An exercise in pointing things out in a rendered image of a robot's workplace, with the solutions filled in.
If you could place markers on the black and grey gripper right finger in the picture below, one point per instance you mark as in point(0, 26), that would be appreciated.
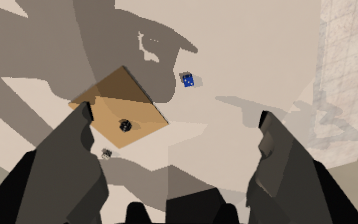
point(290, 187)

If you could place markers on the blue die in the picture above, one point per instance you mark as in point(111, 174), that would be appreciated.
point(188, 80)

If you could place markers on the brown flat mat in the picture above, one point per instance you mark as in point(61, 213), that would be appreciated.
point(118, 98)

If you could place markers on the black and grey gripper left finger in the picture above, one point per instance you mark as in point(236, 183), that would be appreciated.
point(59, 182)

